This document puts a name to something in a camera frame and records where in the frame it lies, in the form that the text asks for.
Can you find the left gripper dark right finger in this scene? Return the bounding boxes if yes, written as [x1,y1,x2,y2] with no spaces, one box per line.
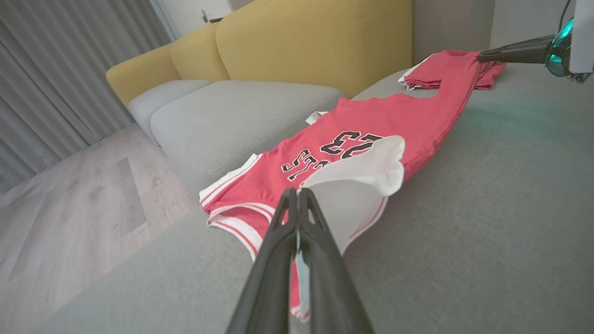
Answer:
[297,188,374,334]

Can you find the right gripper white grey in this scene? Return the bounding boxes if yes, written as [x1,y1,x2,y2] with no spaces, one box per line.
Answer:
[477,0,594,84]

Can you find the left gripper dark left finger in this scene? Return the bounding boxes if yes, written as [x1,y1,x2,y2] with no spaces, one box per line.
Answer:
[226,188,298,334]

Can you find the red basketball jersey number 23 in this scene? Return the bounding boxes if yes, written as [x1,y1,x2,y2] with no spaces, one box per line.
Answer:
[199,50,483,323]

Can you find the large grey sofa seat cushion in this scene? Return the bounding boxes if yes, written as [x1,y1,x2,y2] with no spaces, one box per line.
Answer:
[32,63,594,334]

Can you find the medium grey sofa seat cushion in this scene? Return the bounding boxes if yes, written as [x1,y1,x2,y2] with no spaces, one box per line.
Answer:
[150,80,346,200]

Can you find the yellow sofa backrest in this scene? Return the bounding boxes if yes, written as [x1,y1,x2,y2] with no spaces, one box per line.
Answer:
[106,0,413,107]

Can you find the small grey sofa seat cushion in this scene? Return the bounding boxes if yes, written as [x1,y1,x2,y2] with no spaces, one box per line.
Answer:
[128,79,212,140]

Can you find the grey pleated curtain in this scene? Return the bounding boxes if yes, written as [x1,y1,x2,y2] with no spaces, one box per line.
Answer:
[0,0,172,193]

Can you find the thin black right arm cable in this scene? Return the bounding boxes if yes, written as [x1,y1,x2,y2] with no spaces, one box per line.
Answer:
[558,0,572,31]

